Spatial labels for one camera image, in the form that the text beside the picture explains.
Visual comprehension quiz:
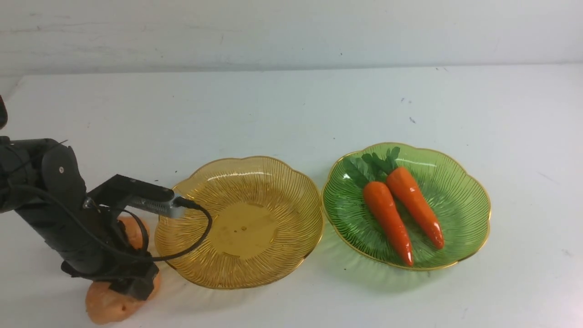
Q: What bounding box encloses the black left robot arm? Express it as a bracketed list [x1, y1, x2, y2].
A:
[1, 136, 160, 301]

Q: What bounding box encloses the green ribbed plastic plate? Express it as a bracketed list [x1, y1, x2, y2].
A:
[322, 143, 491, 271]

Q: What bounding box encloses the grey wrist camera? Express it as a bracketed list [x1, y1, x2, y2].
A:
[127, 195, 186, 219]

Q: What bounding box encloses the black camera cable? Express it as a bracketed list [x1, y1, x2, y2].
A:
[9, 184, 213, 262]

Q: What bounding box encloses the yellow ribbed plastic plate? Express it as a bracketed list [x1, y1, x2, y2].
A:
[167, 156, 323, 289]

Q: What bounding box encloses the toy carrot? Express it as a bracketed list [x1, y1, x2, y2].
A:
[341, 156, 414, 267]
[362, 147, 445, 250]

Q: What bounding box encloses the toy potato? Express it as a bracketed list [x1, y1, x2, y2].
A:
[118, 216, 143, 249]
[85, 274, 162, 325]

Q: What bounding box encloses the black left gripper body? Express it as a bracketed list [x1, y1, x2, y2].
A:
[27, 196, 159, 285]

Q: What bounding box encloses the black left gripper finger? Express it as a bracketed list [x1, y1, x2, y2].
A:
[109, 276, 155, 301]

